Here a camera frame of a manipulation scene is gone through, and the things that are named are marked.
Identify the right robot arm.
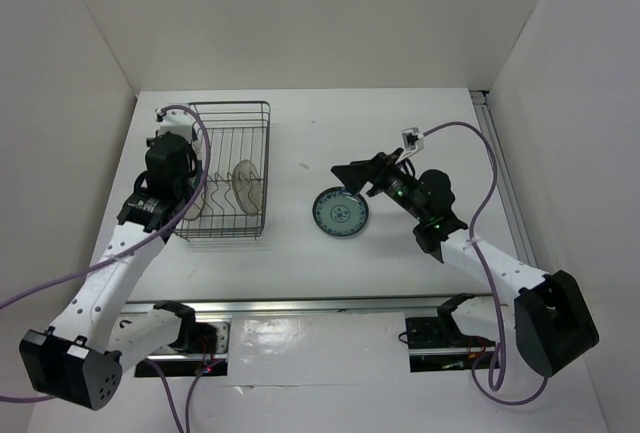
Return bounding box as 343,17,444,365
331,153,600,378

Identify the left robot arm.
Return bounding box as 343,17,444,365
19,132,198,410

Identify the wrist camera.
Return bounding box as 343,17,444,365
155,109,197,143
398,127,424,162

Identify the aluminium rail frame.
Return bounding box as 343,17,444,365
110,88,533,301

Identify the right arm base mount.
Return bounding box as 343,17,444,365
398,293,495,373

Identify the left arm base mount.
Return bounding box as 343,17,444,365
114,301,231,378

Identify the blue floral plate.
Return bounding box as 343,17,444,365
312,187,370,238

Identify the white plate teal red rim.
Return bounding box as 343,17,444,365
191,124,206,175

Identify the clear glass plate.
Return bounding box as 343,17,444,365
231,160,263,216

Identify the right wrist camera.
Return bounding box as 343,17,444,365
398,127,424,162

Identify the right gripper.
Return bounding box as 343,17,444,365
332,148,428,222

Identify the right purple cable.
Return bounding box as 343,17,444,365
422,122,550,407

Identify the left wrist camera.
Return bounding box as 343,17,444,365
155,109,197,143

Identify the orange sunburst plate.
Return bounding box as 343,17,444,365
184,187,206,221

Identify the grey wire dish rack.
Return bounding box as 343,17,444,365
175,100,271,240

